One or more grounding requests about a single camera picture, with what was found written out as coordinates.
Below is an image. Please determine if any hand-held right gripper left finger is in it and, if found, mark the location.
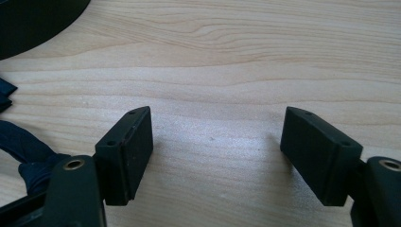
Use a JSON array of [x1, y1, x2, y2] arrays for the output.
[[95, 105, 154, 207]]

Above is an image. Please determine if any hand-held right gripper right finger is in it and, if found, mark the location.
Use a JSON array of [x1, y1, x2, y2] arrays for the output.
[[279, 106, 364, 207]]

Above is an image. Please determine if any round black object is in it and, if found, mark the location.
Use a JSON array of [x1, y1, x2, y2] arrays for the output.
[[0, 0, 92, 61]]

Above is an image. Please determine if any dark blue strap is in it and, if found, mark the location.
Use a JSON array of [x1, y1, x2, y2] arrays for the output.
[[0, 78, 72, 197]]

